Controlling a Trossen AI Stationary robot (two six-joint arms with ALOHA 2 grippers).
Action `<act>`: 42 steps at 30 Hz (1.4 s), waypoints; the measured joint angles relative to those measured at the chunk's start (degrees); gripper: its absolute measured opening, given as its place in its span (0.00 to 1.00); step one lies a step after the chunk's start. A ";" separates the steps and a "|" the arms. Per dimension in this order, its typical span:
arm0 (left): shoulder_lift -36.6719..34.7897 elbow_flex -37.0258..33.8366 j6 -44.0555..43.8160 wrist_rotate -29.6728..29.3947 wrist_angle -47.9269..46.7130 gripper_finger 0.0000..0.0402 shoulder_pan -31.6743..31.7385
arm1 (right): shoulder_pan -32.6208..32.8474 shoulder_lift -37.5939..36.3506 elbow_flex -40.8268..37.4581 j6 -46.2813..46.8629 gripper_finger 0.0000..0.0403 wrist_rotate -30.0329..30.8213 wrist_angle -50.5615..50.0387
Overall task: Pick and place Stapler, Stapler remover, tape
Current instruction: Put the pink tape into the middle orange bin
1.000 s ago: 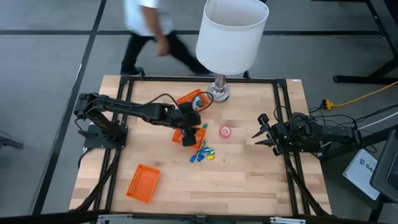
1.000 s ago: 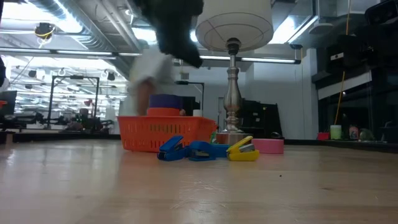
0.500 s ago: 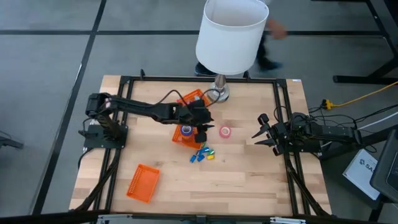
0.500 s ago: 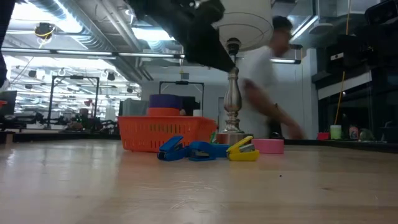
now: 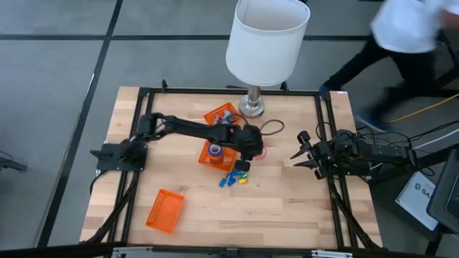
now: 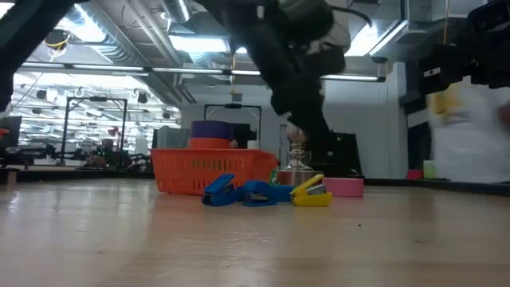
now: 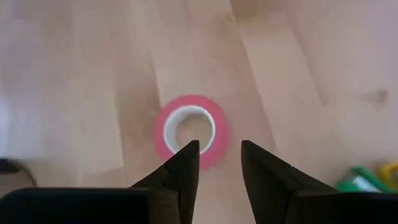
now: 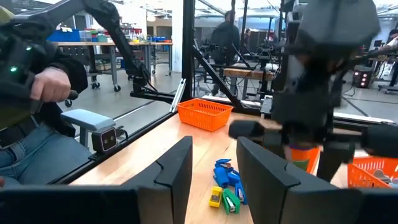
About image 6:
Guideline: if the orange plastic basket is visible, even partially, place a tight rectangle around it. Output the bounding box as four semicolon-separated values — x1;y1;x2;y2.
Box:
150;147;280;196

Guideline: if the orange tape roll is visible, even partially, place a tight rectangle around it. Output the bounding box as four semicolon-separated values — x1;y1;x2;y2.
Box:
187;137;232;151

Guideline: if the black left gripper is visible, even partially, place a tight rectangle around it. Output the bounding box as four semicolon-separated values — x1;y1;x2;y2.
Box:
234;0;347;160

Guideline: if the black metal rig frame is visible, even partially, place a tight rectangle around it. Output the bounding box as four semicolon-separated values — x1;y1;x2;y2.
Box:
59;95;129;167
203;103;263;139

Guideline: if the person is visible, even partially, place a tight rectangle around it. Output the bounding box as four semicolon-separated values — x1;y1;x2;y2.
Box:
428;77;510;184

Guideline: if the yellow mini stapler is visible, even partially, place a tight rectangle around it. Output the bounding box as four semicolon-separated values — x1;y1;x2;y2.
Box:
289;173;334;208

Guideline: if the purple tape roll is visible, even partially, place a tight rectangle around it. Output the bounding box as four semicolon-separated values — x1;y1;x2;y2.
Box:
190;120;234;140

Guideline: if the blue mini stapler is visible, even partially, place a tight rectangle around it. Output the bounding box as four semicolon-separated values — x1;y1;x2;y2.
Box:
238;179;280;207
270;181;296;203
200;172;243;207

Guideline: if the fluorescent ceiling light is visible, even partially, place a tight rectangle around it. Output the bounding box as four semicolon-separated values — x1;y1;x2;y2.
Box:
151;66;262;77
22;62;149;76
320;73;386;84

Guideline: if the pink tape roll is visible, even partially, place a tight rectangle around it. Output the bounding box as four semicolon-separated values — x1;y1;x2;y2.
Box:
321;177;365;199

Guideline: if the hanging cable reel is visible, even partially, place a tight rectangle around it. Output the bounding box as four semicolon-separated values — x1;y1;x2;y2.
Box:
43;28;73;52

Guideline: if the black computer screen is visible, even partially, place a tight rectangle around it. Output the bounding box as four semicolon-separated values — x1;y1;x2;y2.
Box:
0;115;23;151

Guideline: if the grey equipment box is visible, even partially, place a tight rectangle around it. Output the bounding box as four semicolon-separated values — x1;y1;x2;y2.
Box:
153;125;192;149

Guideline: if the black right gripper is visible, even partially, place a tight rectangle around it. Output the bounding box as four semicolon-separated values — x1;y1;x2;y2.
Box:
420;43;510;93

